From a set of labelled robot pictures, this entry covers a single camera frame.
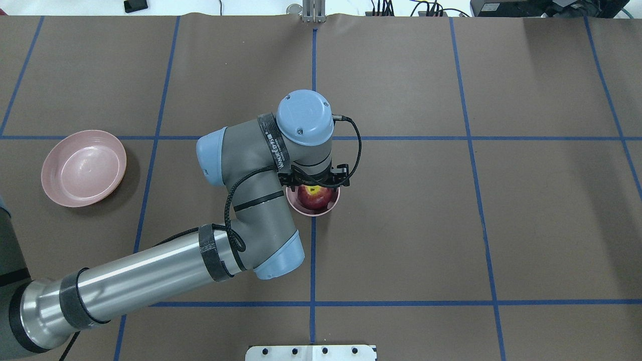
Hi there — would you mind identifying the red apple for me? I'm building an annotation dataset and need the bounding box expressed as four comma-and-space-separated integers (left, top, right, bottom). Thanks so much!
296, 185, 334, 211

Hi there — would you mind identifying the pink bowl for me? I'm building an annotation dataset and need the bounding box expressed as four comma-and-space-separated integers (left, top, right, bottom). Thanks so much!
286, 185, 340, 217

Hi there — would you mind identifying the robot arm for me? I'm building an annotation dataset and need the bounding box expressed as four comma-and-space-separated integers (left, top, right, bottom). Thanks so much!
2, 89, 352, 359

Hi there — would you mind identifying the pink plate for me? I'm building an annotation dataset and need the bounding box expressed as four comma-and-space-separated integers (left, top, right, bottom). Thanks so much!
41, 130, 127, 208

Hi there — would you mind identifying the brown paper table cover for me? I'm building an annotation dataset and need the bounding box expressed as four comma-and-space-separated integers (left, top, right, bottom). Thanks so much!
2, 14, 640, 360

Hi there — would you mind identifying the grey aluminium frame post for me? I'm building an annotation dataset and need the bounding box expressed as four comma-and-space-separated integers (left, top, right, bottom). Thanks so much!
301, 0, 327, 24

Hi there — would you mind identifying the white mount base plate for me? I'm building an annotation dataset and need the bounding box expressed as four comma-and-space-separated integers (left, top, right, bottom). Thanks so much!
245, 344, 378, 360

